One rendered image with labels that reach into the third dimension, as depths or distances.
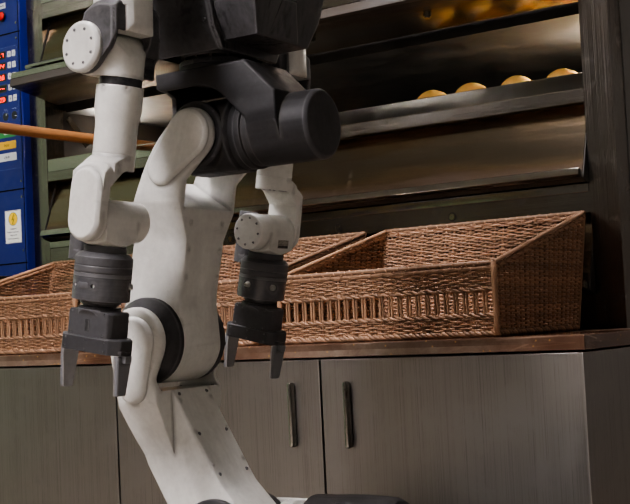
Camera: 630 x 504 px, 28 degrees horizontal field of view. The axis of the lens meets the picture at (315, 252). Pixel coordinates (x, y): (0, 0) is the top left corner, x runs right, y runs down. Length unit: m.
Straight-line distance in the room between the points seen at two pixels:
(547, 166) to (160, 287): 1.22
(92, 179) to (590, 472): 1.09
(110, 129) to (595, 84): 1.42
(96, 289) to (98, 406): 1.24
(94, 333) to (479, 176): 1.42
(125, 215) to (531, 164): 1.36
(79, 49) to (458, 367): 1.03
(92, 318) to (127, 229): 0.14
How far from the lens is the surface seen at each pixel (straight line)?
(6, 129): 3.50
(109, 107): 1.91
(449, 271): 2.57
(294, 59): 2.27
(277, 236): 2.27
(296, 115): 1.95
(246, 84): 2.00
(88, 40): 1.91
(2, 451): 3.39
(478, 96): 3.13
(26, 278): 3.87
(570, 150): 3.01
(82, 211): 1.89
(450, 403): 2.53
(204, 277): 2.11
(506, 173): 3.06
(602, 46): 3.01
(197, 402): 2.11
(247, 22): 1.99
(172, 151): 2.04
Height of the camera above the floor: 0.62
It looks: 3 degrees up
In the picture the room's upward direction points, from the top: 3 degrees counter-clockwise
